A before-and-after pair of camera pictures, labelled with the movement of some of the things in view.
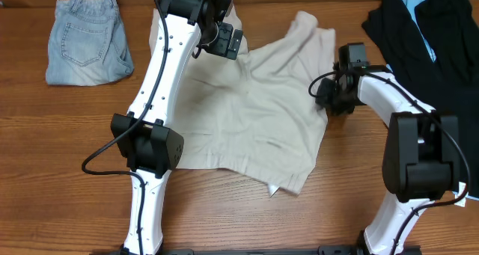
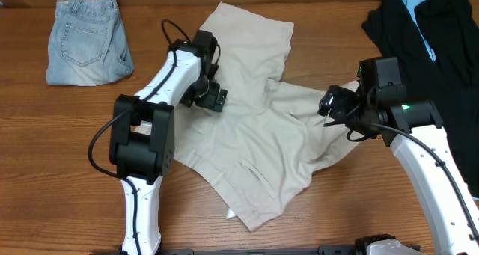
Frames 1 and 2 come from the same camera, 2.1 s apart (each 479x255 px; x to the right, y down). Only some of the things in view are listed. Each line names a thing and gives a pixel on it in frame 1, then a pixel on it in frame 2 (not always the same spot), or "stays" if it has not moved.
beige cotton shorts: (156, 24) -> (267, 137)
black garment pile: (450, 83) stays
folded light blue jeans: (89, 44) stays
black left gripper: (227, 42) -> (214, 96)
